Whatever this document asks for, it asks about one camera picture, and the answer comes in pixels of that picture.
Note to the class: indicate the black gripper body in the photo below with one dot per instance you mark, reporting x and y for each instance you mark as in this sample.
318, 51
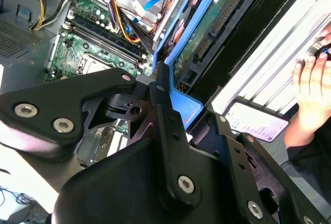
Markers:
116, 187

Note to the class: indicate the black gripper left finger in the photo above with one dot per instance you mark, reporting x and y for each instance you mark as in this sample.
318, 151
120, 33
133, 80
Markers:
51, 105

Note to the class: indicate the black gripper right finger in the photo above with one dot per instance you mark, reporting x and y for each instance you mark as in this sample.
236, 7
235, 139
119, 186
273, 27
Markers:
240, 172

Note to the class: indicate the hard disk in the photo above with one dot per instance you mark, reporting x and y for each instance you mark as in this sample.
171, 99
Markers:
207, 40

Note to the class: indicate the person's hand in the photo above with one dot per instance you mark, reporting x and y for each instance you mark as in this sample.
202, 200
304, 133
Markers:
315, 99

